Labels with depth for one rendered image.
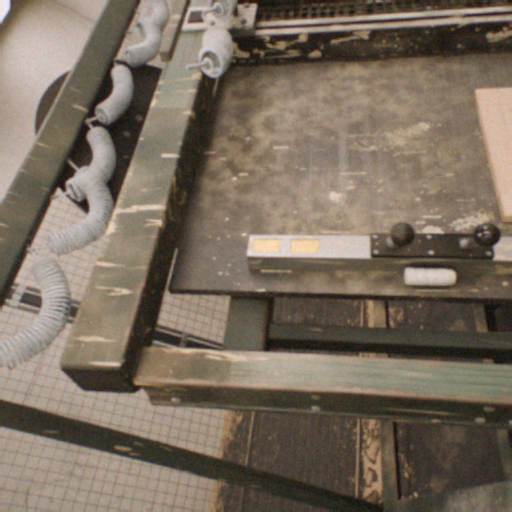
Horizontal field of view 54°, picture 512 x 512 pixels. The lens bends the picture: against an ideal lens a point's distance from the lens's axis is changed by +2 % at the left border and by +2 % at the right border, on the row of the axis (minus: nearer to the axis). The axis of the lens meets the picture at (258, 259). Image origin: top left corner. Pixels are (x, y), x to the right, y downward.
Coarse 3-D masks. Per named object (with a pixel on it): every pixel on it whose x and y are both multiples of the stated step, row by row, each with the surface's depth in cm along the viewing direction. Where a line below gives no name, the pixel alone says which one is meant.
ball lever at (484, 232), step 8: (480, 224) 74; (488, 224) 73; (480, 232) 73; (488, 232) 73; (496, 232) 73; (464, 240) 84; (472, 240) 80; (480, 240) 73; (488, 240) 73; (496, 240) 73; (464, 248) 84; (472, 248) 84
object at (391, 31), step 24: (192, 24) 126; (216, 24) 124; (240, 24) 123; (264, 24) 129; (288, 24) 128; (312, 24) 127; (336, 24) 126; (360, 24) 125; (384, 24) 123; (408, 24) 121; (432, 24) 120; (456, 24) 120; (480, 24) 119; (504, 24) 119; (240, 48) 130; (264, 48) 129; (288, 48) 129; (312, 48) 128; (336, 48) 127; (360, 48) 127; (384, 48) 126; (408, 48) 126; (432, 48) 125; (456, 48) 124
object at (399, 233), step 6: (402, 222) 76; (396, 228) 75; (402, 228) 75; (408, 228) 75; (414, 228) 75; (390, 234) 76; (396, 234) 75; (402, 234) 74; (408, 234) 74; (414, 234) 75; (390, 240) 86; (396, 240) 75; (402, 240) 75; (408, 240) 75; (390, 246) 86; (396, 246) 85; (402, 246) 86
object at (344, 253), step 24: (288, 240) 91; (336, 240) 89; (360, 240) 89; (504, 240) 86; (264, 264) 91; (288, 264) 90; (312, 264) 90; (336, 264) 89; (360, 264) 88; (384, 264) 87; (408, 264) 87; (432, 264) 86; (456, 264) 85; (480, 264) 85; (504, 264) 84
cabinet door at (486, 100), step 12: (480, 96) 111; (492, 96) 111; (504, 96) 110; (480, 108) 109; (492, 108) 108; (504, 108) 108; (480, 120) 108; (492, 120) 106; (504, 120) 106; (492, 132) 104; (504, 132) 104; (492, 144) 102; (504, 144) 102; (492, 156) 100; (504, 156) 100; (492, 168) 99; (504, 168) 98; (504, 180) 96; (504, 192) 94; (504, 204) 93; (504, 216) 92
